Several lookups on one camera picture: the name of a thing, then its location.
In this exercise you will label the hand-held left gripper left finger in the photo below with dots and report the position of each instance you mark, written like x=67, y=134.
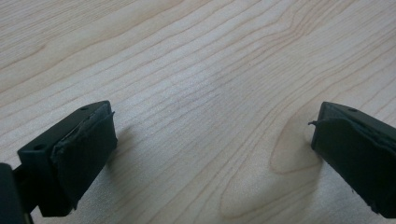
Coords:
x=71, y=158

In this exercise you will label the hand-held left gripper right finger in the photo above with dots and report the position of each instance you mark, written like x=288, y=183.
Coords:
x=358, y=155

